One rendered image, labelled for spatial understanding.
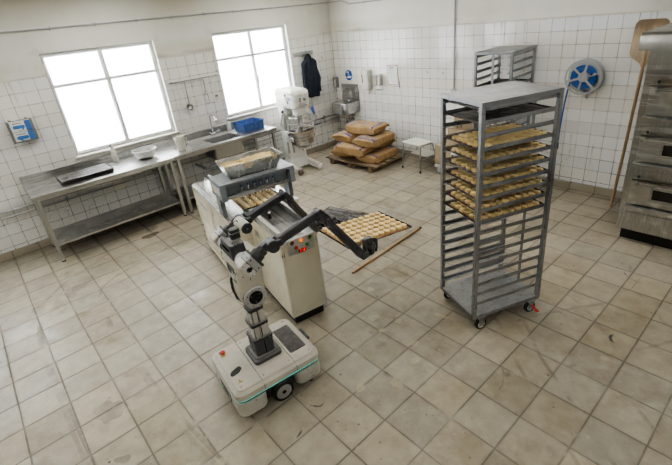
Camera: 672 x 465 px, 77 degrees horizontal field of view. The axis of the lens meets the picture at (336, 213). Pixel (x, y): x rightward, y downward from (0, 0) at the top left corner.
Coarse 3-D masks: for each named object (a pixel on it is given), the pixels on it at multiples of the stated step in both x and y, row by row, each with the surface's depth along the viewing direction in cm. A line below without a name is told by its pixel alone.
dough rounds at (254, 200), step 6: (258, 192) 418; (264, 192) 411; (270, 192) 410; (234, 198) 407; (240, 198) 404; (246, 198) 402; (252, 198) 400; (258, 198) 402; (264, 198) 397; (240, 204) 394; (246, 204) 389; (252, 204) 387; (258, 204) 390
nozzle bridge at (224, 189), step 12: (276, 168) 392; (288, 168) 394; (216, 180) 379; (228, 180) 376; (240, 180) 373; (252, 180) 388; (264, 180) 394; (276, 180) 401; (288, 180) 402; (216, 192) 381; (228, 192) 379; (240, 192) 383; (252, 192) 386; (288, 192) 418
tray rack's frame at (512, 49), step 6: (492, 48) 532; (498, 48) 525; (504, 48) 518; (510, 48) 512; (516, 48) 505; (522, 48) 498; (528, 48) 505; (474, 54) 514; (480, 54) 508; (486, 54) 503; (492, 54) 498; (498, 54) 493; (504, 54) 488; (474, 60) 516; (492, 60) 502; (510, 60) 486; (474, 66) 519; (492, 66) 504; (510, 66) 489; (474, 72) 522; (492, 72) 507; (510, 72) 491; (474, 78) 525; (492, 78) 509; (510, 78) 494; (474, 84) 528; (474, 126) 550
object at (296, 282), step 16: (272, 208) 395; (256, 224) 372; (272, 224) 363; (288, 224) 360; (256, 240) 388; (272, 256) 360; (288, 256) 341; (304, 256) 349; (272, 272) 376; (288, 272) 346; (304, 272) 355; (320, 272) 364; (272, 288) 392; (288, 288) 351; (304, 288) 360; (320, 288) 370; (288, 304) 364; (304, 304) 366; (320, 304) 376
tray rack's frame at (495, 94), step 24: (456, 96) 289; (480, 96) 281; (504, 96) 273; (528, 96) 272; (552, 144) 296; (552, 168) 302; (504, 240) 376; (456, 288) 369; (480, 288) 365; (504, 288) 362; (528, 288) 358; (480, 312) 337
